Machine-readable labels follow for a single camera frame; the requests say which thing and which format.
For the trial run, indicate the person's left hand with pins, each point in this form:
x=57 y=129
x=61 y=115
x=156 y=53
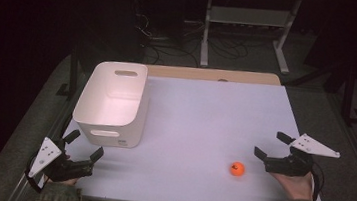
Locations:
x=69 y=181

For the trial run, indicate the orange ball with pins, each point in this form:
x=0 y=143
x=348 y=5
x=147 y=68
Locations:
x=237 y=169

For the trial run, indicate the person's right hand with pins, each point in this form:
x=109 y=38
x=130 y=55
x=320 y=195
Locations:
x=295 y=186

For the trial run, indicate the black metal stand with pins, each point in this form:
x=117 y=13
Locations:
x=348 y=98

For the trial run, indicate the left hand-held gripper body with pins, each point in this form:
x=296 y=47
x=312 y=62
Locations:
x=49 y=155

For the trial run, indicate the white metal desk frame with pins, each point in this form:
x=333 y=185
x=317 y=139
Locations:
x=249 y=16

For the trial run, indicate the white plastic bin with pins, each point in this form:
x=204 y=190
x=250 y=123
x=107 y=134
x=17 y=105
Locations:
x=112 y=107

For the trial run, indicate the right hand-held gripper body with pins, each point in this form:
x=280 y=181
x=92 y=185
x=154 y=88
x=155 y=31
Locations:
x=295 y=161

